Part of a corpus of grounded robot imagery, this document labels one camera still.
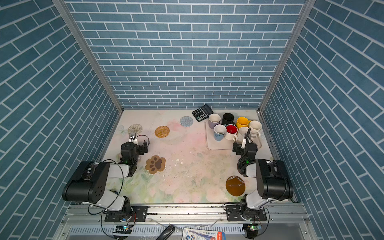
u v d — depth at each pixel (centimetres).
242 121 104
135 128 108
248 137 68
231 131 103
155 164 91
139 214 74
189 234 68
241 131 99
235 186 83
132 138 79
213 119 109
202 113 116
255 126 104
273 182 46
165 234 65
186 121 112
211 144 101
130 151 72
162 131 108
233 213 74
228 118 105
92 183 45
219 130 100
